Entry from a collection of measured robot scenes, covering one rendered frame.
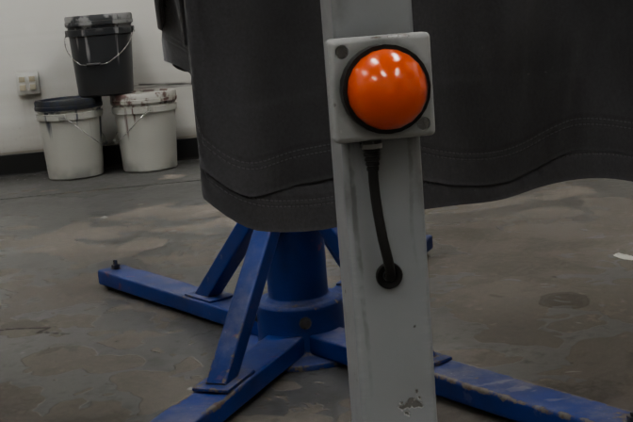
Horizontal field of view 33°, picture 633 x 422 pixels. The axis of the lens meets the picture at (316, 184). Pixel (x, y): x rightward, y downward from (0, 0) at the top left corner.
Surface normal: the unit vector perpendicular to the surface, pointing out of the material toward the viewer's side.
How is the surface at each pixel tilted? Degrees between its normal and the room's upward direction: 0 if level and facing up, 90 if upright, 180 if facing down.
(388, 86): 80
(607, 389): 0
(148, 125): 93
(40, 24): 90
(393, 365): 90
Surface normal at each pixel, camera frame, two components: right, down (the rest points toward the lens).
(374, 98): -0.34, 0.33
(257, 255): -0.31, -0.61
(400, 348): 0.14, 0.15
